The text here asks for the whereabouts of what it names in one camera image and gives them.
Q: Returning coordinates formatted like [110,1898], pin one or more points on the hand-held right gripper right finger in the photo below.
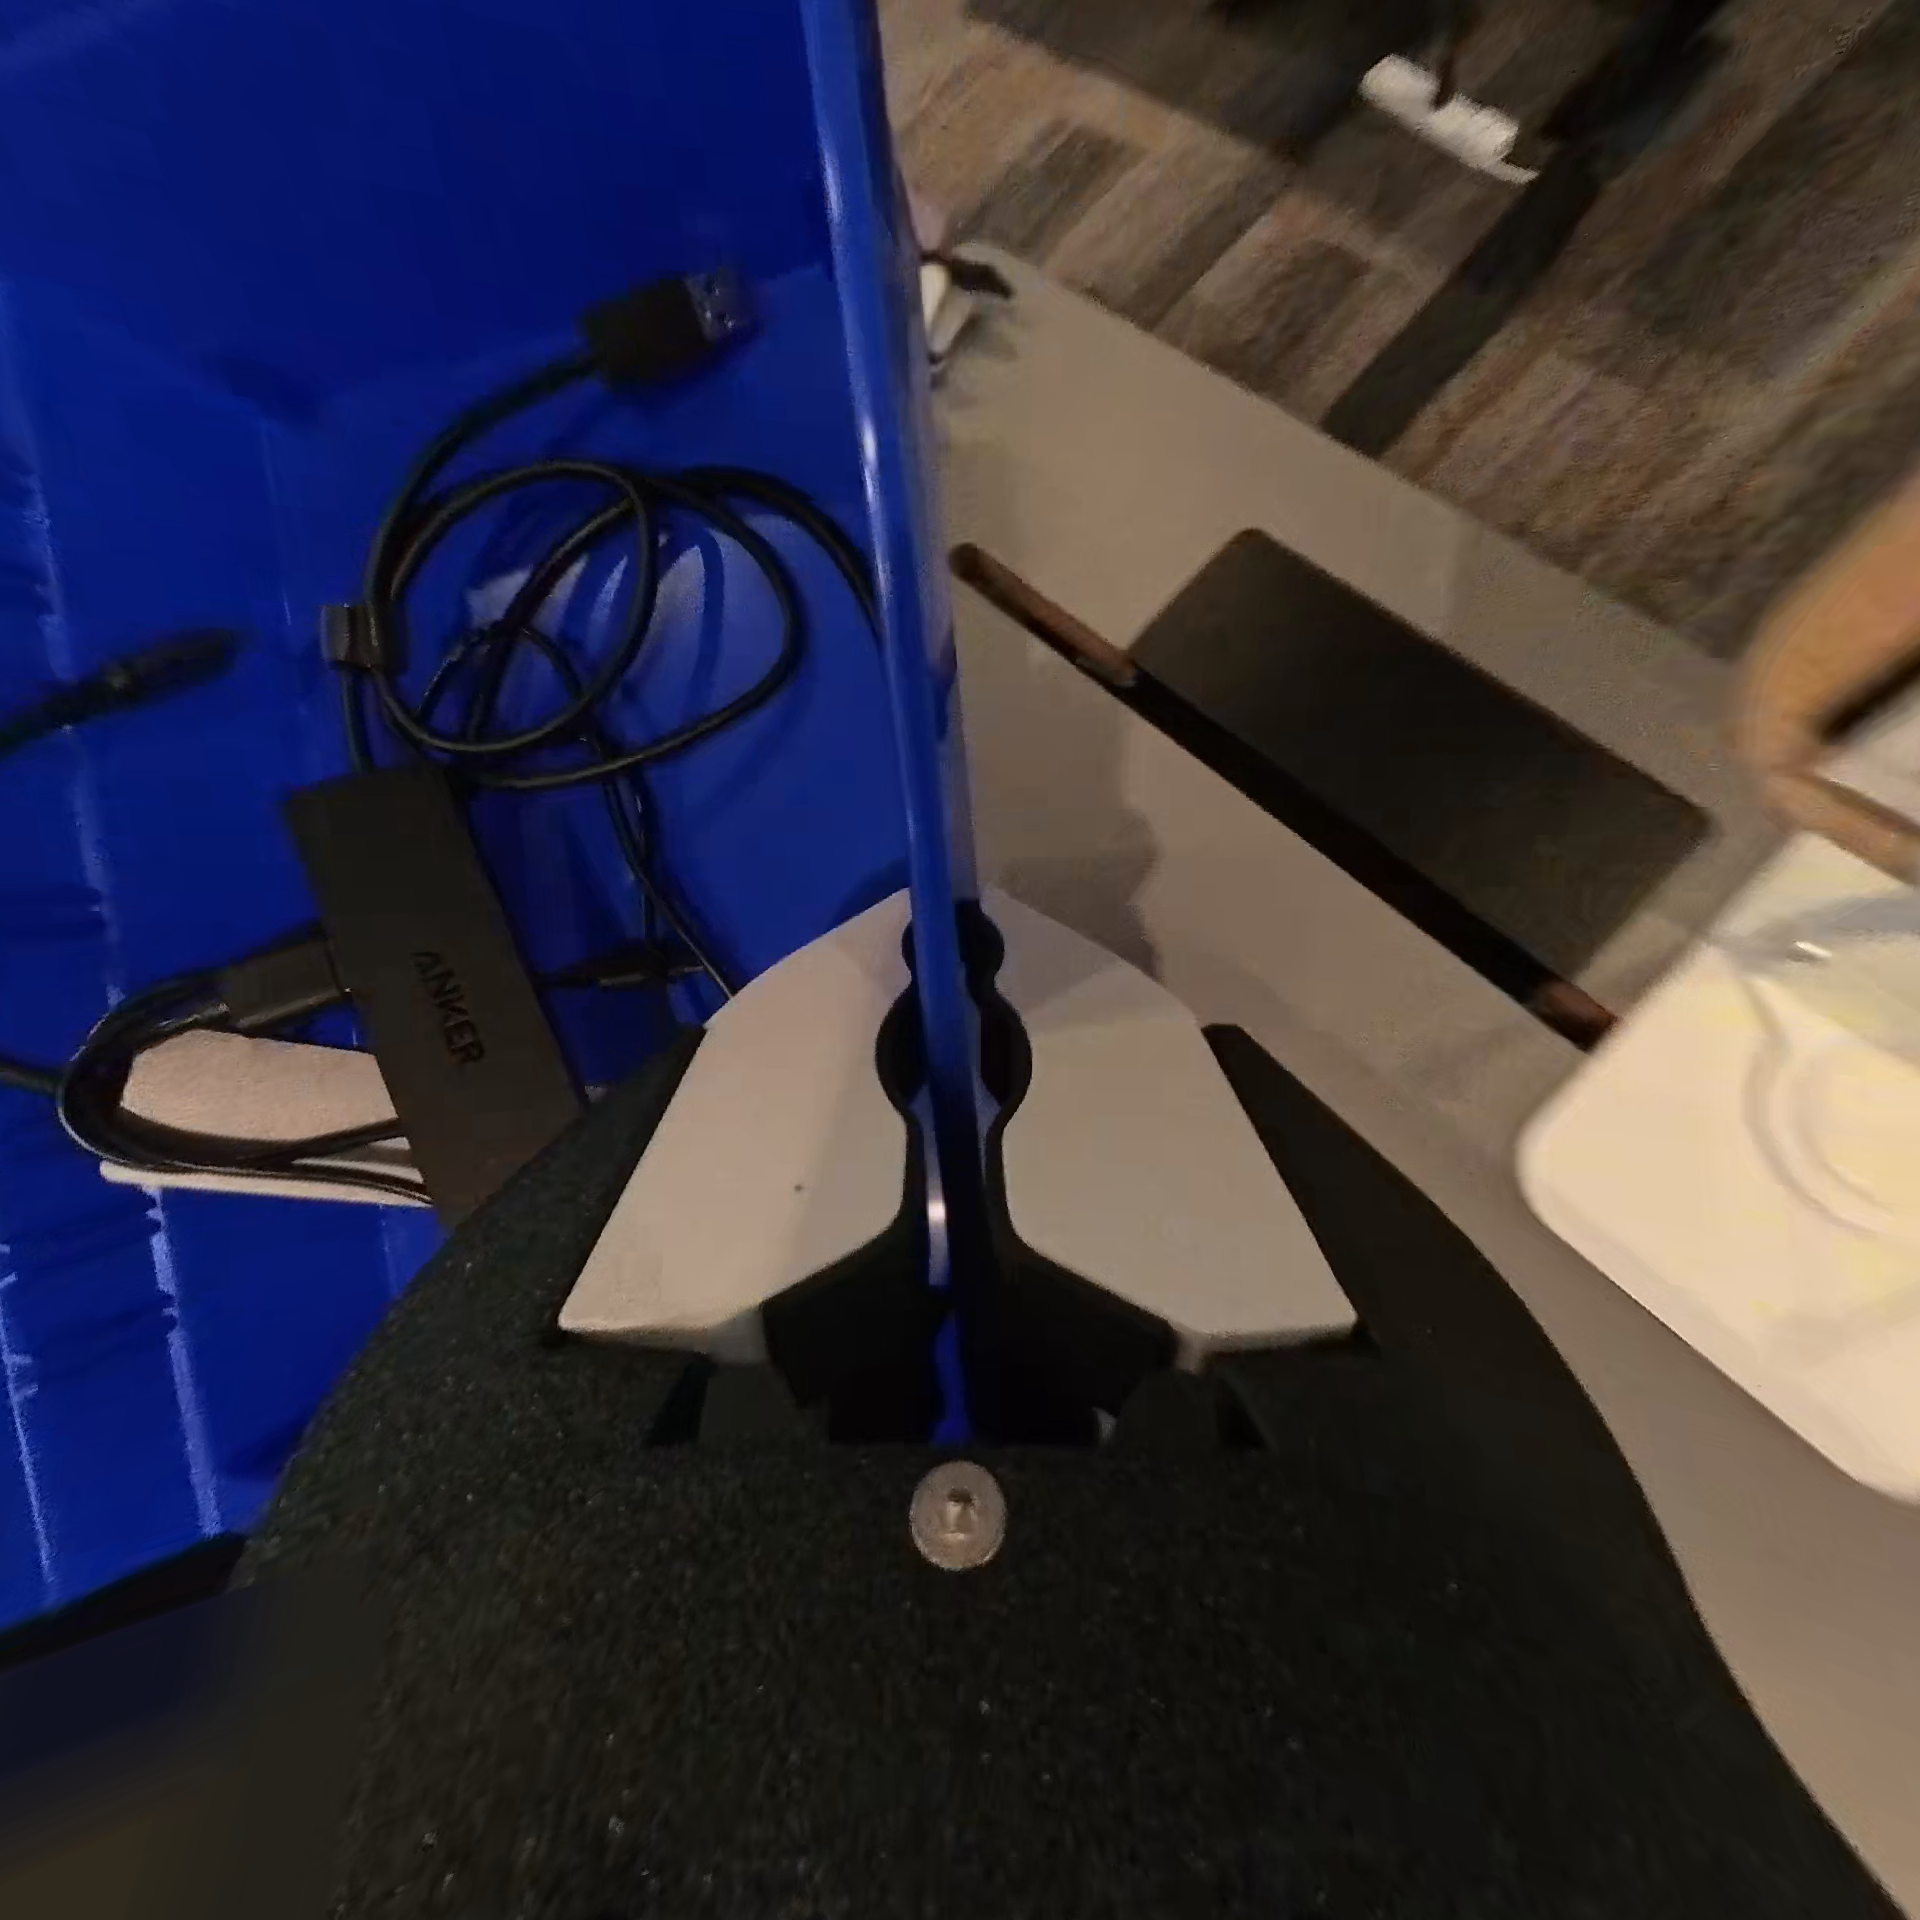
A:
[1154,1200]

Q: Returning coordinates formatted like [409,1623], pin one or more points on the blue plastic bin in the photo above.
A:
[225,300]

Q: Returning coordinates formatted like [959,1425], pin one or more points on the black rectangular table inlay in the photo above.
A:
[1394,750]

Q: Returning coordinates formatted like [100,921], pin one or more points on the white and clear sign stand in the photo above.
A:
[1725,1200]

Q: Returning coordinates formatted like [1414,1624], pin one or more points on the black usb hub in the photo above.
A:
[420,975]

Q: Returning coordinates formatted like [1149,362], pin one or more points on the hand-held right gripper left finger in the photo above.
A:
[721,1200]

